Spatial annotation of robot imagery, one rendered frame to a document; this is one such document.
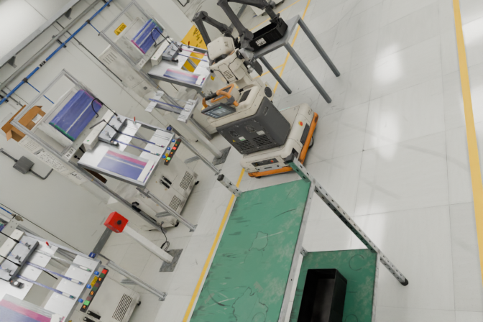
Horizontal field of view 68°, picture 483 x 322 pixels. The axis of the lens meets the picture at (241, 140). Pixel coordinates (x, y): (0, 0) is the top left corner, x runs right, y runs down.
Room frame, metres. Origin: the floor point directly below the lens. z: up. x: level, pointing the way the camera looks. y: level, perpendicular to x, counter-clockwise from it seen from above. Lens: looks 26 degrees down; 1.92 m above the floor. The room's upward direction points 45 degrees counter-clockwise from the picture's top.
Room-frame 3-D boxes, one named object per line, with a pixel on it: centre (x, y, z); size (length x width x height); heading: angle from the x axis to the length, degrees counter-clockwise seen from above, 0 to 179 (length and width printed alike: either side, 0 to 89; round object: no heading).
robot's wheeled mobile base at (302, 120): (2.99, -0.26, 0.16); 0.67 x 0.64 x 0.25; 129
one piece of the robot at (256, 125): (2.93, -0.19, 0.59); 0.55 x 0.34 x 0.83; 39
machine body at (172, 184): (3.90, 1.13, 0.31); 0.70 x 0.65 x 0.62; 133
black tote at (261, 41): (3.45, -0.84, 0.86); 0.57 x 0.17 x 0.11; 38
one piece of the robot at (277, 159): (2.77, -0.02, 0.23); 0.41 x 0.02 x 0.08; 39
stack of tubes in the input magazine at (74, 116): (3.85, 1.01, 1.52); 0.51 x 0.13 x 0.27; 133
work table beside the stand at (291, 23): (3.47, -0.86, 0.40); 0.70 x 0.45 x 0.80; 38
